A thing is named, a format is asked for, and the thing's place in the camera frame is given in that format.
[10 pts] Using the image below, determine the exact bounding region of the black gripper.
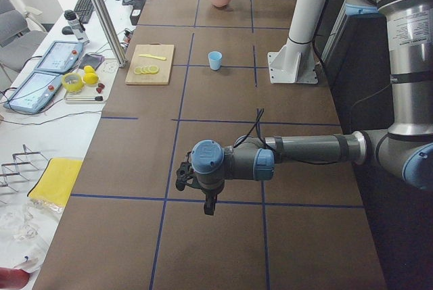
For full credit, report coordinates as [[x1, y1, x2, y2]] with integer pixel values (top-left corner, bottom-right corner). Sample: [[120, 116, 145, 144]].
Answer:
[[198, 178, 225, 216]]

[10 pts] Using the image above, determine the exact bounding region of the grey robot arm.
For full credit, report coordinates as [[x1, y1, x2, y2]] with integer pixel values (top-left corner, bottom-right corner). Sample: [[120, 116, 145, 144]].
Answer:
[[176, 0, 432, 215]]

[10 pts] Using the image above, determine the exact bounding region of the light blue paper cup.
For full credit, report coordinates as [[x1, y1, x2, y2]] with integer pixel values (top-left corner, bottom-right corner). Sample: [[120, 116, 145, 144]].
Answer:
[[208, 51, 223, 70]]

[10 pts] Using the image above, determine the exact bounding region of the yellow plastic knife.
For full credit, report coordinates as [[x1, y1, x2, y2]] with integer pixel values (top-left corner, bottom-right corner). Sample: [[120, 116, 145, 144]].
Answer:
[[139, 53, 167, 61]]

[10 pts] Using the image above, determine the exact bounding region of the bamboo cutting board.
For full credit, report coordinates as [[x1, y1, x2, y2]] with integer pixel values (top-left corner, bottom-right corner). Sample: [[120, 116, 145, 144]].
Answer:
[[125, 44, 175, 85]]

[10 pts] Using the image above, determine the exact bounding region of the lemon slice front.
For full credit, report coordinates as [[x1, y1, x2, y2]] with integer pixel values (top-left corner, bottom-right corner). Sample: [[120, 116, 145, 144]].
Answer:
[[134, 67, 143, 74]]

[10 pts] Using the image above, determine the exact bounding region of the black keyboard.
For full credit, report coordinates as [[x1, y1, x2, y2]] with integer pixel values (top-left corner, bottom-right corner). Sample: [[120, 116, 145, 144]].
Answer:
[[74, 0, 94, 24]]

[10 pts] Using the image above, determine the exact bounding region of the bear sticker card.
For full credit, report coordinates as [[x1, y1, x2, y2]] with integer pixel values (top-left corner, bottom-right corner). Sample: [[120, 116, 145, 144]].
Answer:
[[101, 61, 118, 74]]

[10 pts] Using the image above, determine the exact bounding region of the black cap water bottle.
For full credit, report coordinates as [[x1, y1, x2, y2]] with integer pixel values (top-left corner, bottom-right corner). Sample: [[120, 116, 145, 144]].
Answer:
[[64, 9, 89, 45]]

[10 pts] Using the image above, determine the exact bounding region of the yellow cloth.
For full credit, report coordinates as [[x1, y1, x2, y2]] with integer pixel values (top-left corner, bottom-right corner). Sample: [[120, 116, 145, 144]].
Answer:
[[27, 158, 83, 208]]

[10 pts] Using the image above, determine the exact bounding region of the dark grey pouch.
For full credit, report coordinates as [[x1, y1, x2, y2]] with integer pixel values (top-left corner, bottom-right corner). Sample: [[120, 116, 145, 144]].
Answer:
[[78, 53, 105, 70]]

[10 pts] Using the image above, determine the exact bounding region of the black computer mouse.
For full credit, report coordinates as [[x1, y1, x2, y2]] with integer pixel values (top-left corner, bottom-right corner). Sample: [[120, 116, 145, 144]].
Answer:
[[62, 26, 74, 35]]

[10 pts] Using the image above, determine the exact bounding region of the yellow lemon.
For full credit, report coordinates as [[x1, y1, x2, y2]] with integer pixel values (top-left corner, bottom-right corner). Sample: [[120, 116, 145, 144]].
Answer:
[[83, 65, 99, 84]]

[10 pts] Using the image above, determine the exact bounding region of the white tray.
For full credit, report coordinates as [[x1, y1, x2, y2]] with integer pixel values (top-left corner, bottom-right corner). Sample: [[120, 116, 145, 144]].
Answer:
[[64, 66, 117, 103]]

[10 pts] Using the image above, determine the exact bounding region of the yellow tape roll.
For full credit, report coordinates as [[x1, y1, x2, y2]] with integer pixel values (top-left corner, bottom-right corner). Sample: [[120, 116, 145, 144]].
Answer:
[[62, 72, 84, 93]]

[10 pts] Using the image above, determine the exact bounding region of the upper teach pendant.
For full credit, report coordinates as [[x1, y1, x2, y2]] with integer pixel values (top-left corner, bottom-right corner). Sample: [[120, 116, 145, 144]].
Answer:
[[35, 41, 84, 74]]

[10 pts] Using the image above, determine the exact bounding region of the teach pendant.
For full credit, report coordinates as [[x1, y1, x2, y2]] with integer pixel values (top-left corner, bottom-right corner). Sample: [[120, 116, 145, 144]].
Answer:
[[3, 70, 63, 114], [35, 41, 84, 74]]

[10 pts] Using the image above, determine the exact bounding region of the clear plastic bag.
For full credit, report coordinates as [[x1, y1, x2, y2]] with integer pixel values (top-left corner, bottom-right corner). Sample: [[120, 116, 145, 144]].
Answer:
[[1, 200, 63, 272]]

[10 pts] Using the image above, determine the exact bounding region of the lower teach pendant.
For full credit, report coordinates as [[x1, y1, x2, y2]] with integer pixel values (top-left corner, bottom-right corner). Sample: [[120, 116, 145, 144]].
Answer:
[[3, 70, 63, 114]]

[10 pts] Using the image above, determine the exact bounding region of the grey office chair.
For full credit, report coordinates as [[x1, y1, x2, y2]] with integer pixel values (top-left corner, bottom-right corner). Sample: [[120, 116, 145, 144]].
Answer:
[[1, 0, 47, 82]]

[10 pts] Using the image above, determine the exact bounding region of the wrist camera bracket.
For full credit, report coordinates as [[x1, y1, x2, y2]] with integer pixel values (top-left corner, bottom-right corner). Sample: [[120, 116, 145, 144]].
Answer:
[[175, 151, 200, 191]]

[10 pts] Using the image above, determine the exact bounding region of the white camera pole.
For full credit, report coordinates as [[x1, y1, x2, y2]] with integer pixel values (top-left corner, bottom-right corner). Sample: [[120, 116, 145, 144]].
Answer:
[[287, 0, 325, 45]]

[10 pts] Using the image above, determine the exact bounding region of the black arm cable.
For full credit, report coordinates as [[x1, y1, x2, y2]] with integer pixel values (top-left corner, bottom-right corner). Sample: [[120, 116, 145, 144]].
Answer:
[[233, 107, 342, 166]]

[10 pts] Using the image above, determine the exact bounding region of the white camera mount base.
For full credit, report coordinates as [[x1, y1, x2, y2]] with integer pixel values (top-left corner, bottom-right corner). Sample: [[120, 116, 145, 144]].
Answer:
[[267, 41, 318, 84]]

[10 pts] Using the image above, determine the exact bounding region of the aluminium frame post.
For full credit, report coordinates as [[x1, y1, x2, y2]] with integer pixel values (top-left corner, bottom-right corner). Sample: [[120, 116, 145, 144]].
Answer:
[[92, 0, 127, 68]]

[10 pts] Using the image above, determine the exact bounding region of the wire rack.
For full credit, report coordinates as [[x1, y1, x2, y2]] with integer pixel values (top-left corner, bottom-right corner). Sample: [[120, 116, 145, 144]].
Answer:
[[1, 143, 49, 206]]

